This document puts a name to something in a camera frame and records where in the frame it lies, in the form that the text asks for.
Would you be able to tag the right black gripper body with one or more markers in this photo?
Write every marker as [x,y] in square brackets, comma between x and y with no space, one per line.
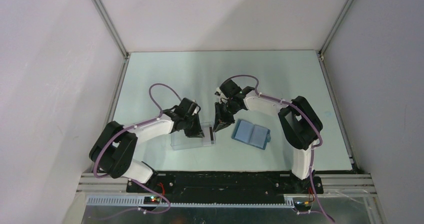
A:
[232,109]

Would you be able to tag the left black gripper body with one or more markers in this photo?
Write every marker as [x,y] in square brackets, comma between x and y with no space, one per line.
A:
[188,119]

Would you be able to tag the blue leather card holder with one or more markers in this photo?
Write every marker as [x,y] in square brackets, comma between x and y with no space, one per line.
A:
[251,134]

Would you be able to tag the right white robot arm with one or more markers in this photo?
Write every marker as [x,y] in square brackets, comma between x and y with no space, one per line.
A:
[300,124]

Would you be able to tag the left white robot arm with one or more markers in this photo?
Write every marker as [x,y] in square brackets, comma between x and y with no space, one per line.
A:
[114,149]

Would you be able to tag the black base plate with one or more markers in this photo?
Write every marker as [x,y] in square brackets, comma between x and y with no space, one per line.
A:
[214,187]

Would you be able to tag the aluminium frame rail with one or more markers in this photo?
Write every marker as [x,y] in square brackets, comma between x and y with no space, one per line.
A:
[109,24]

